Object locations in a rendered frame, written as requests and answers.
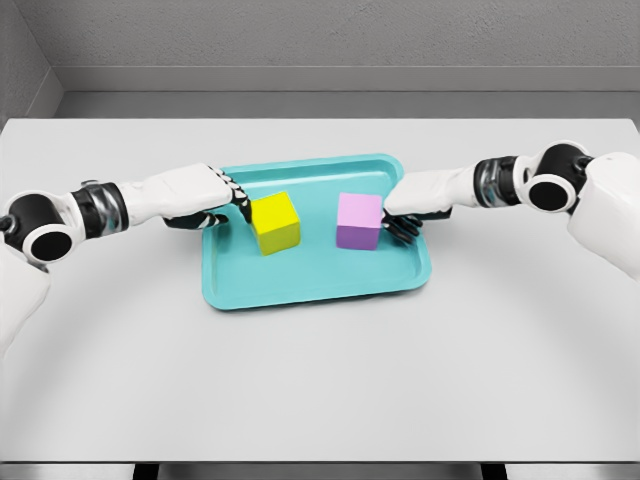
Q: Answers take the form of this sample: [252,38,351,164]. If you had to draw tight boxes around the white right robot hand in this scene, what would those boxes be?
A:
[380,169,455,246]

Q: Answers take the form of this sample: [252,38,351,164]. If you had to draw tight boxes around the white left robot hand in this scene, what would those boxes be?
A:
[160,162,253,231]

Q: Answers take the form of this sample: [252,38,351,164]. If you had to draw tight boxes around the pink cube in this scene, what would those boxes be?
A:
[335,192,384,250]

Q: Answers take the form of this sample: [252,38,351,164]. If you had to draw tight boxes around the yellow cube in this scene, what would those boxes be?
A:
[249,191,303,257]

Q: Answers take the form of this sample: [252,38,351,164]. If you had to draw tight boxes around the teal tray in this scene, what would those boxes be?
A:
[201,153,433,313]

